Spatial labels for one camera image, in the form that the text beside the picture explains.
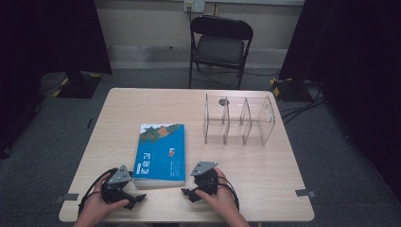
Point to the grey tape piece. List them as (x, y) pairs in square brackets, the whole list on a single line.
[(67, 197), (305, 192)]

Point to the black folding chair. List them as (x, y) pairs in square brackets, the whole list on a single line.
[(220, 47)]

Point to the black stand base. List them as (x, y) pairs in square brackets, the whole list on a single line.
[(290, 90), (80, 86)]

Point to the white wall socket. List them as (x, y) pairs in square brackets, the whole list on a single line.
[(194, 5)]

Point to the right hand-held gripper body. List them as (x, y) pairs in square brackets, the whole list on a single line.
[(203, 168)]

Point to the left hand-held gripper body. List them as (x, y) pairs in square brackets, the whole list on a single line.
[(119, 176)]

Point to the clear acrylic book rack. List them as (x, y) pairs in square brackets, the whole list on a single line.
[(239, 121)]

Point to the person's left hand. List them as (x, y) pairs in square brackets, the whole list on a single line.
[(97, 206)]

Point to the black curtain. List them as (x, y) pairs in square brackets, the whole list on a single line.
[(38, 47), (356, 63)]

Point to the blue book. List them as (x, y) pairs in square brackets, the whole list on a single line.
[(160, 154)]

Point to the person's right hand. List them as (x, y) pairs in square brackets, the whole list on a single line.
[(220, 200)]

